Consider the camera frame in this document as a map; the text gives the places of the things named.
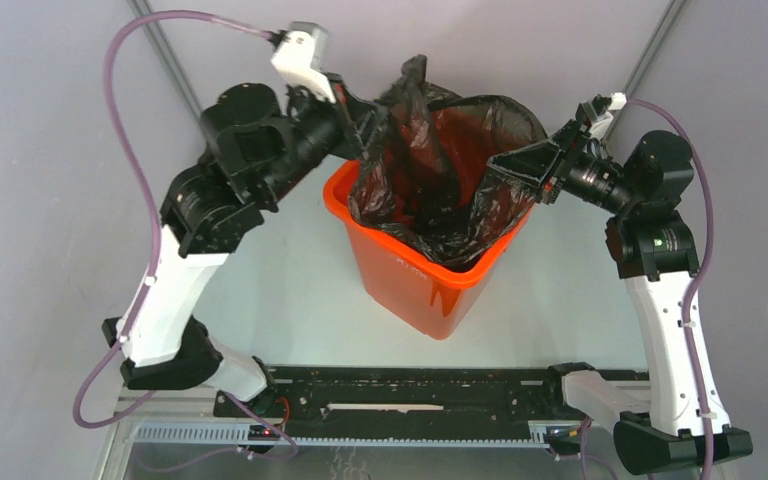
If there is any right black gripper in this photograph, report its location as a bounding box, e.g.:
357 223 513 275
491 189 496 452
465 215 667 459
489 118 639 215

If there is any black plastic trash bag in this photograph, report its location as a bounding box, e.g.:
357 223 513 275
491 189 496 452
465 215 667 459
348 55 547 271

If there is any orange plastic trash bin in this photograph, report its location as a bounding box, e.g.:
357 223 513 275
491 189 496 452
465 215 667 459
323 161 530 340

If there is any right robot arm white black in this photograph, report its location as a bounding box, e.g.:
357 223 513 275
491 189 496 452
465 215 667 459
487 97 753 479

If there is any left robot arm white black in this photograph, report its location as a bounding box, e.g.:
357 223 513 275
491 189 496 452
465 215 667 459
103 74 387 417

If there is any right metal corner strip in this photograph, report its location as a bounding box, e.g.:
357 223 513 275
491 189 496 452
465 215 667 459
605 0 690 134

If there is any metal corner strip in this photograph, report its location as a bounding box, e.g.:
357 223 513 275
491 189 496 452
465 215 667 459
605 0 690 134
142 21 203 124

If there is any left metal corner strip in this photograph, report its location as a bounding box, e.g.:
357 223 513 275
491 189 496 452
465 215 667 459
142 21 203 124

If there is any right small circuit board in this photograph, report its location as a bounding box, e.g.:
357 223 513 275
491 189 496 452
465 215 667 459
544 425 585 460

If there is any small circuit board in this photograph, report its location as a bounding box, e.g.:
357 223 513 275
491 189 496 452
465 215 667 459
246 424 283 442
544 425 585 460

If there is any left small circuit board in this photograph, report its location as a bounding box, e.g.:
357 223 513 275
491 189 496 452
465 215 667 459
246 424 283 442

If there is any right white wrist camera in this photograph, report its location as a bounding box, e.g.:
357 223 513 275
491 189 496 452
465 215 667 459
575 92 628 141

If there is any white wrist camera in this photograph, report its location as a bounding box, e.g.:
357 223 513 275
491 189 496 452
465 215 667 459
271 21 336 104
575 92 628 141

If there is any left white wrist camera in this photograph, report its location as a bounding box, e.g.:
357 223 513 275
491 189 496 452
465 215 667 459
271 21 336 104

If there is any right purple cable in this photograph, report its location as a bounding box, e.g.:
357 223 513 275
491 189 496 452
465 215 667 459
576 97 718 480

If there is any purple cable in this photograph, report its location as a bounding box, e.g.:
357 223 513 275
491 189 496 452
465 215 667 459
576 97 718 480
71 9 279 431

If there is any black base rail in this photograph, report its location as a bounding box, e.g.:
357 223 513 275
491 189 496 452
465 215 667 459
118 361 650 452

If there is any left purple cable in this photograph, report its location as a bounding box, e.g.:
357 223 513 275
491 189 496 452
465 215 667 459
71 9 279 431

